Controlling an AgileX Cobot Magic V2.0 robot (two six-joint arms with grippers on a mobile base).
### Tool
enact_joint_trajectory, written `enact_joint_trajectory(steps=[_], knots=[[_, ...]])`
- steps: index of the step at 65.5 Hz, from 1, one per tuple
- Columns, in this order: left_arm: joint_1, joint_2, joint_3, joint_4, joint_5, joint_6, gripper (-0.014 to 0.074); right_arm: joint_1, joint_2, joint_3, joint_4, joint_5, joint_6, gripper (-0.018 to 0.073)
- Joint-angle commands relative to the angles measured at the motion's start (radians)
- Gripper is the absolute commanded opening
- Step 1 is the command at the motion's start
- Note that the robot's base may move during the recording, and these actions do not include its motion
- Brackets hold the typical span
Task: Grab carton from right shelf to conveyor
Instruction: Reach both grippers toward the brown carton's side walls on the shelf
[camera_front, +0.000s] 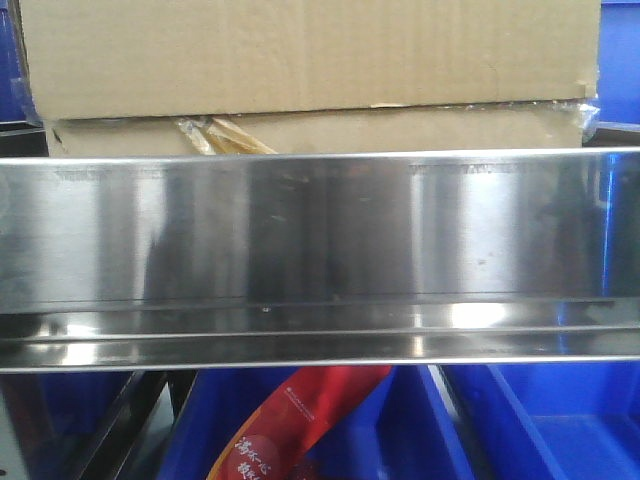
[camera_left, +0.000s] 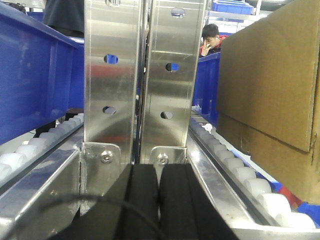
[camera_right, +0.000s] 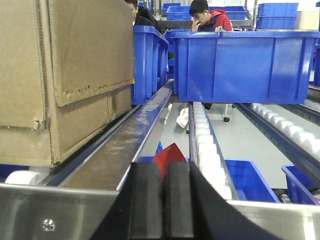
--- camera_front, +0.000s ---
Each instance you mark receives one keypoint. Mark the brown cardboard carton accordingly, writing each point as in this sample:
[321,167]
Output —
[119,78]

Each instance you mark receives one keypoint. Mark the blue plastic bin middle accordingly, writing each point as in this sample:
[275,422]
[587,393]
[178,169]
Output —
[401,431]

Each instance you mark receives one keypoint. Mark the blue plastic bin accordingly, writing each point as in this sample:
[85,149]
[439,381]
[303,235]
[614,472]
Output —
[401,431]
[69,407]
[553,421]

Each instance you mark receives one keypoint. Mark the red snack bag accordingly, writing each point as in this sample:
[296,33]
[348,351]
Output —
[295,416]

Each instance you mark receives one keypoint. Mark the blue plastic bin right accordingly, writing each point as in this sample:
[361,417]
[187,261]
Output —
[553,421]

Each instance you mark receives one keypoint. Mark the blue plastic bin lower left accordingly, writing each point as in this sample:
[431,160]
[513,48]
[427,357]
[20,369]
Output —
[69,407]

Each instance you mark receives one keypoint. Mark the blue bin upper left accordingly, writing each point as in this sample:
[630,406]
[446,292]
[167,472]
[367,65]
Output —
[12,93]

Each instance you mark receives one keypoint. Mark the stainless steel shelf rail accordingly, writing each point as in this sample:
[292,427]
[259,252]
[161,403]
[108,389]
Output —
[450,257]

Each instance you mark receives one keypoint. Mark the black shelf frame bar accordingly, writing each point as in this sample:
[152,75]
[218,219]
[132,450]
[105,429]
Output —
[132,437]

